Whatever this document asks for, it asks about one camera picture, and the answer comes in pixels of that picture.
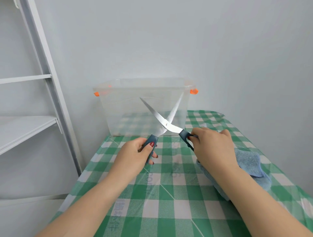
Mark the person's right forearm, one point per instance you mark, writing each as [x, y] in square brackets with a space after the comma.
[264, 212]

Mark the blue microfibre cloth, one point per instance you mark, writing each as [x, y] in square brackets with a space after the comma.
[251, 166]

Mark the person's left hand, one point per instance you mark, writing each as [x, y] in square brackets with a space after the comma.
[129, 161]

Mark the person's right hand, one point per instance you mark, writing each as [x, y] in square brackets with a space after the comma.
[215, 151]

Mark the green white checkered tablecloth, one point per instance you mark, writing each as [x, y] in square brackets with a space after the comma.
[166, 212]

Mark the person's left forearm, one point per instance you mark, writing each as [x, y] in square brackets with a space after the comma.
[80, 212]

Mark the clear plastic storage box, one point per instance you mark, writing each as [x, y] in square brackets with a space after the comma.
[122, 110]

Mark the white metal shelf rack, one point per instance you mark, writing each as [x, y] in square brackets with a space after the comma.
[24, 131]

